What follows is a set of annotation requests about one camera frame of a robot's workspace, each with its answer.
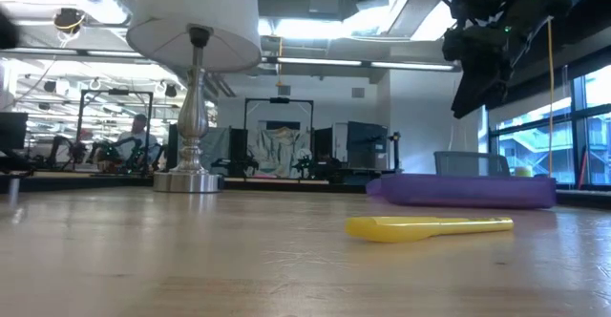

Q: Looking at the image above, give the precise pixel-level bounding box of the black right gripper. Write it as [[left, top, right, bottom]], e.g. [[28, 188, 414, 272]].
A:
[[442, 23, 519, 120]]

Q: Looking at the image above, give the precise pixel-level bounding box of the purple plastic supply box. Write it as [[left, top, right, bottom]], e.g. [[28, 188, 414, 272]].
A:
[[366, 172, 558, 211]]

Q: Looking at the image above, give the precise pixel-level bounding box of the yellow highlighter pen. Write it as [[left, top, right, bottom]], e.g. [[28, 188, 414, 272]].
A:
[[344, 215, 516, 244]]

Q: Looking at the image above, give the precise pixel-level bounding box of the ceiling light strip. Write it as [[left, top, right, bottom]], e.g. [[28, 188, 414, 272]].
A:
[[369, 60, 455, 72], [275, 56, 364, 68]]

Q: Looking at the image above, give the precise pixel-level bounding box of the grey white office chair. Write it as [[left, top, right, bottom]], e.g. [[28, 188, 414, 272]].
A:
[[432, 150, 512, 178]]

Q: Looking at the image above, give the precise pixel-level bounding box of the black monitor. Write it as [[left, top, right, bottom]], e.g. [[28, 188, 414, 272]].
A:
[[346, 120, 390, 170]]

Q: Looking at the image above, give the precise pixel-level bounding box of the silver table lamp white shade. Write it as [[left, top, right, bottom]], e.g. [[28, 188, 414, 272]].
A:
[[126, 0, 263, 194]]

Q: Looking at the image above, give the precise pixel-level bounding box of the person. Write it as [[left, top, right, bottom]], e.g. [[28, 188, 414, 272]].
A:
[[116, 113, 162, 165]]

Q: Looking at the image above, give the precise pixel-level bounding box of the black ceiling dome fixture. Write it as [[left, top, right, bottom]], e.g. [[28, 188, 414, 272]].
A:
[[52, 6, 88, 36]]

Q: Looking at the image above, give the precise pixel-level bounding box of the yellow hanging cable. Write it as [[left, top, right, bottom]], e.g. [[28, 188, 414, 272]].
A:
[[545, 18, 556, 179]]

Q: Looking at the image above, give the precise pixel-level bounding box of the black station frame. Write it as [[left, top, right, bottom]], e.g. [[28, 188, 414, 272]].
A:
[[242, 96, 316, 139], [77, 89, 155, 175]]

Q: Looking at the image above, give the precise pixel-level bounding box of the black aluminium table frame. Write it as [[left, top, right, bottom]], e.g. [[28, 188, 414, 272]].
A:
[[0, 173, 611, 202]]

